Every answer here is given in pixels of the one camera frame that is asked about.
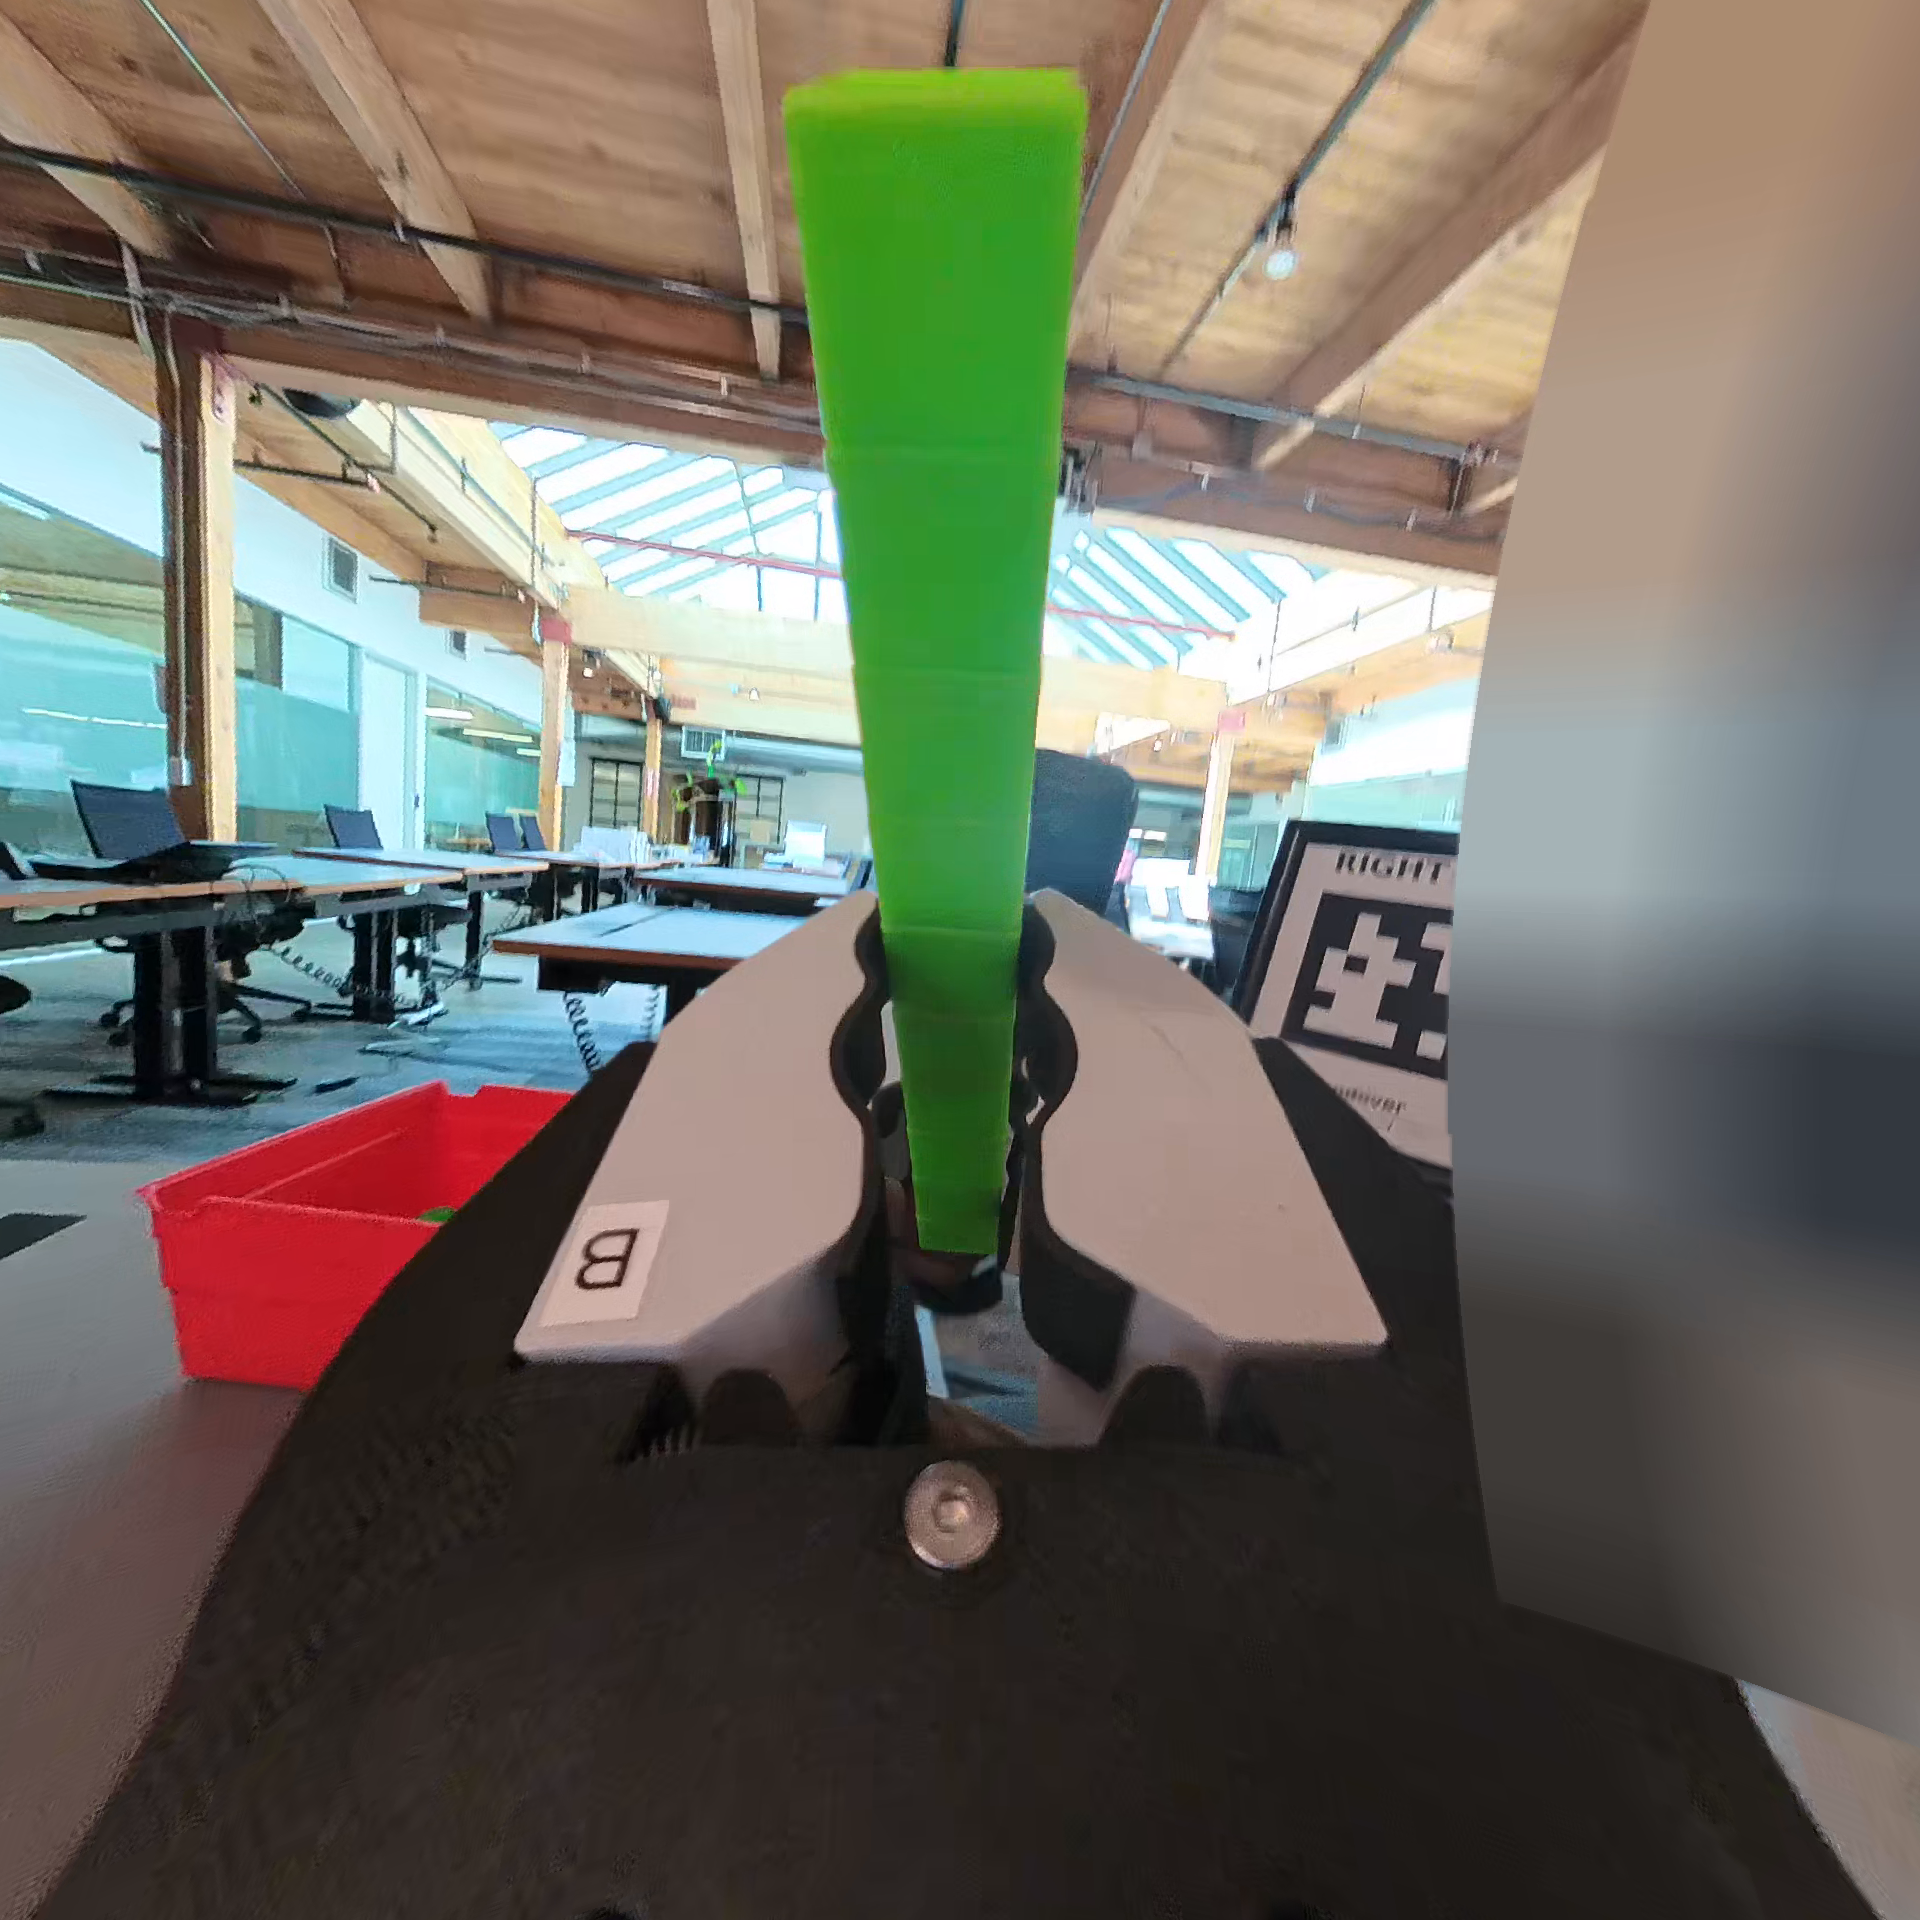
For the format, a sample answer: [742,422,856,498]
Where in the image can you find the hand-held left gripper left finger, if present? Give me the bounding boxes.
[512,892,891,1427]

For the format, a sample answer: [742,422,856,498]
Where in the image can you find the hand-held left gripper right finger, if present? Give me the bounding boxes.
[1016,887,1392,1427]

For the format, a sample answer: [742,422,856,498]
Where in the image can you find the green segmented plastic bar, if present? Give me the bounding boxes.
[784,67,1087,1255]

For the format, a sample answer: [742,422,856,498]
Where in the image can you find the wooden office desk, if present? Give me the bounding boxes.
[293,843,549,1029]
[630,862,864,916]
[491,901,810,1074]
[0,854,323,1103]

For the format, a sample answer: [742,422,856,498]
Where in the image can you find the black-white tag sign on stand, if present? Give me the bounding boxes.
[1229,821,1461,1172]

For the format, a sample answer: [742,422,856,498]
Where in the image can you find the black mesh office chair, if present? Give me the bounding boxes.
[1030,749,1143,939]

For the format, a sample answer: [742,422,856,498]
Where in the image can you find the potted green plant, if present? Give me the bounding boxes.
[672,735,745,863]

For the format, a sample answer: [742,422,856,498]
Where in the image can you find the red plastic bin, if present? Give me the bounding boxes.
[137,1078,577,1390]

